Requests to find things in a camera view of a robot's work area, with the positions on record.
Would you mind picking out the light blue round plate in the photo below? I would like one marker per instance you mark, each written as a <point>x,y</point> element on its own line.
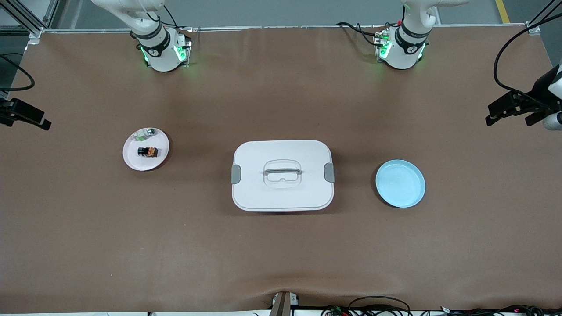
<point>399,184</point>

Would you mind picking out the brown table mat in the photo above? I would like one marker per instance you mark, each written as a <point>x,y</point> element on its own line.
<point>281,263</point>

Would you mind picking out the white lidded storage box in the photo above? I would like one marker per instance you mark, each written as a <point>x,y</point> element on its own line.
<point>281,197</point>

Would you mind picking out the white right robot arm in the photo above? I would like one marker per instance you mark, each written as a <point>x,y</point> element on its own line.
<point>160,52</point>

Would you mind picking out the aluminium table edge rail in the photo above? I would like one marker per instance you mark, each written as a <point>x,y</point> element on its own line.
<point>285,26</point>

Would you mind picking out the orange black push-button switch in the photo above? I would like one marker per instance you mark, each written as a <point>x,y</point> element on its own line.
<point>151,152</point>

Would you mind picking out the pink round plate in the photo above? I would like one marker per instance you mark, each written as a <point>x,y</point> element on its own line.
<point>140,163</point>

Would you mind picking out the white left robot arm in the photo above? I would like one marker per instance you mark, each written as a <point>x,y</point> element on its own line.
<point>406,52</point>

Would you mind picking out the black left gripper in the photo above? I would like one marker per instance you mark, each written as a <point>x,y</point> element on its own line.
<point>538,93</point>

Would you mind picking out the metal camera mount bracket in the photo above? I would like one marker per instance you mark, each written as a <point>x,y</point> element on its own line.
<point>283,305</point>

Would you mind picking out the green clear push-button switch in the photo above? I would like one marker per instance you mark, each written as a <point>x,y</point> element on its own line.
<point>149,131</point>

